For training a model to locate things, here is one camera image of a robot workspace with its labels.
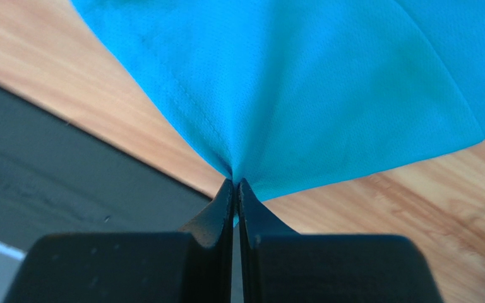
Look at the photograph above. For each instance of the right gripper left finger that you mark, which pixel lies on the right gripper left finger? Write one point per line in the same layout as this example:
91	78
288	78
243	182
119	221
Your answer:
190	264

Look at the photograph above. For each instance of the teal blue t-shirt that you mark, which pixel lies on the teal blue t-shirt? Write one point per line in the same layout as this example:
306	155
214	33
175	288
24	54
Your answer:
292	95

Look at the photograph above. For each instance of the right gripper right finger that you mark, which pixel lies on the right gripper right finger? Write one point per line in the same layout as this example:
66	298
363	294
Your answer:
282	265

